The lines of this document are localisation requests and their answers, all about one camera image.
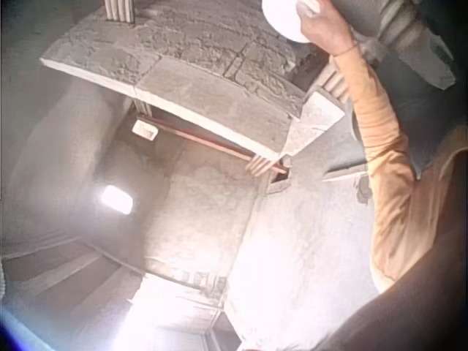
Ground person's left hand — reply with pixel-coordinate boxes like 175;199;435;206
297;0;359;57

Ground round metal mortar pan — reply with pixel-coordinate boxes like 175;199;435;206
328;0;385;37

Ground short grey concrete plank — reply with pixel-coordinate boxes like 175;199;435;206
284;90;346;155

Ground long grey concrete slab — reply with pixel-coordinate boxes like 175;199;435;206
39;10;306;162

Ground red wooden beam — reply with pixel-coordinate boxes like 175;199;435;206
136;114;289;174

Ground bundle of wooden poles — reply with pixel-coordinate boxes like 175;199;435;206
103;0;151;118

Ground thin thread bracelet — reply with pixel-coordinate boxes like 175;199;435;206
331;40;360;59

